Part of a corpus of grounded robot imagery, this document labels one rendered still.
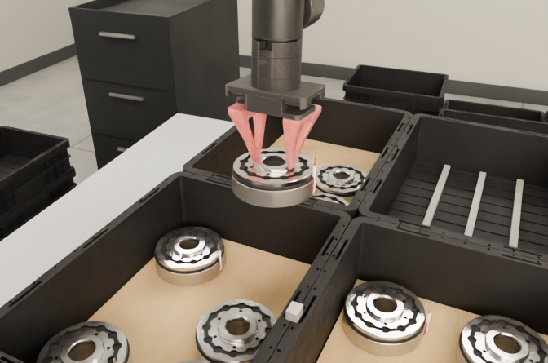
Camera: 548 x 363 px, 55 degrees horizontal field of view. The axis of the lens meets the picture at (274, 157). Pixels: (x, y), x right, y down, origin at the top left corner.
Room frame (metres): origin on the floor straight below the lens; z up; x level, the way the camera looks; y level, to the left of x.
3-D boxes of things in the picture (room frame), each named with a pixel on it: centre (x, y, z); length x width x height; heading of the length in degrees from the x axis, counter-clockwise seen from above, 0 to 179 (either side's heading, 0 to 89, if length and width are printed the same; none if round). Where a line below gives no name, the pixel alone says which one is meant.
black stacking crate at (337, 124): (0.86, -0.06, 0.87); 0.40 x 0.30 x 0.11; 155
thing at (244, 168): (0.57, 0.00, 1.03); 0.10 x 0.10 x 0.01
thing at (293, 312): (0.42, -0.02, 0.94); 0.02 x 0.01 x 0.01; 155
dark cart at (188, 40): (2.26, 0.49, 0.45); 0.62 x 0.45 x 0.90; 159
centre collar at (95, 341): (0.43, 0.22, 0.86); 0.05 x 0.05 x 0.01
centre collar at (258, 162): (0.57, 0.00, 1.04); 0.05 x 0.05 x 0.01
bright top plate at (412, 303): (0.50, -0.14, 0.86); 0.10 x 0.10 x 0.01
